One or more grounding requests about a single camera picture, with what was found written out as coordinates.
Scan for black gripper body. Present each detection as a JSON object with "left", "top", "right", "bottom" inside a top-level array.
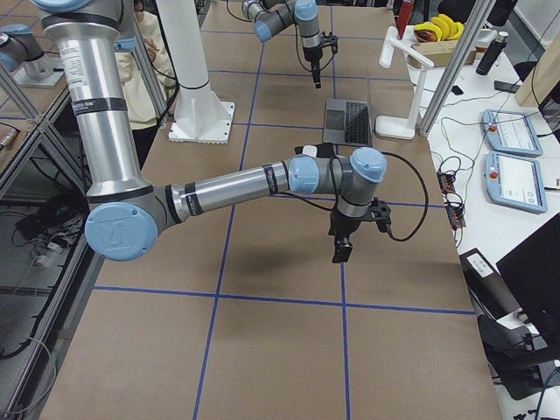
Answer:
[
  {"left": 328, "top": 209, "right": 365, "bottom": 240},
  {"left": 303, "top": 43, "right": 325, "bottom": 66}
]

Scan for grey laptop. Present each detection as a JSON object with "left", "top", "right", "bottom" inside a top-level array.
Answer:
[{"left": 322, "top": 65, "right": 375, "bottom": 149}]

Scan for black mouse pad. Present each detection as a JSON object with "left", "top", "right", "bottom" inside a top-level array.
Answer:
[{"left": 294, "top": 143, "right": 335, "bottom": 158}]

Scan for white computer mouse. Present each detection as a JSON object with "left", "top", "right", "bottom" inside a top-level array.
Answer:
[{"left": 302, "top": 144, "right": 318, "bottom": 158}]

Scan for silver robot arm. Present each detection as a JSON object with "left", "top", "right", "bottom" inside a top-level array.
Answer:
[
  {"left": 37, "top": 1, "right": 391, "bottom": 263},
  {"left": 241, "top": 0, "right": 338, "bottom": 88}
]

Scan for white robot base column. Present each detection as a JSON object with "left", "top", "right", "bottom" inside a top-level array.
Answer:
[{"left": 157, "top": 0, "right": 235, "bottom": 144}]

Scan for white desk lamp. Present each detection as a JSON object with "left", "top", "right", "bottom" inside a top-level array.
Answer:
[{"left": 374, "top": 26, "right": 434, "bottom": 141}]

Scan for red cylinder tube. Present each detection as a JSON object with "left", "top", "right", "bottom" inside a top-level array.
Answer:
[{"left": 395, "top": 0, "right": 414, "bottom": 39}]

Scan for brown cardboard box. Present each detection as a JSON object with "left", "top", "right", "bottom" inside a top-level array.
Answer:
[{"left": 408, "top": 40, "right": 477, "bottom": 68}]

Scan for yellow bananas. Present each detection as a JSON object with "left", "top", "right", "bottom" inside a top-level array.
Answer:
[{"left": 413, "top": 14, "right": 465, "bottom": 42}]

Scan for blue teach pendant near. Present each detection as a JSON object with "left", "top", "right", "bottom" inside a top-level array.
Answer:
[{"left": 484, "top": 151, "right": 548, "bottom": 214}]

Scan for blue teach pendant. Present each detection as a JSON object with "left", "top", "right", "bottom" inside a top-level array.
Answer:
[
  {"left": 484, "top": 151, "right": 548, "bottom": 214},
  {"left": 480, "top": 108, "right": 543, "bottom": 158}
]

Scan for blue teach pendant far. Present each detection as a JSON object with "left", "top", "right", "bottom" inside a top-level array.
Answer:
[{"left": 480, "top": 108, "right": 543, "bottom": 158}]

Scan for black water bottle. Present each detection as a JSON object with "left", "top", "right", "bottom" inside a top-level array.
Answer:
[{"left": 475, "top": 31, "right": 508, "bottom": 75}]

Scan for black monitor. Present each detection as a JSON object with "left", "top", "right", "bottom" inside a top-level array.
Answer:
[{"left": 497, "top": 215, "right": 560, "bottom": 345}]

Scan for person in cream sweater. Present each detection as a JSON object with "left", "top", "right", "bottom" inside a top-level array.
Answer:
[{"left": 113, "top": 0, "right": 180, "bottom": 167}]

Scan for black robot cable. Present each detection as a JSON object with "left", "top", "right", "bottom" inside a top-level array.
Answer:
[{"left": 332, "top": 150, "right": 431, "bottom": 243}]

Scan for aluminium frame post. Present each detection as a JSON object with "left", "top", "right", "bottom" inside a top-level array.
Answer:
[{"left": 418, "top": 0, "right": 495, "bottom": 137}]

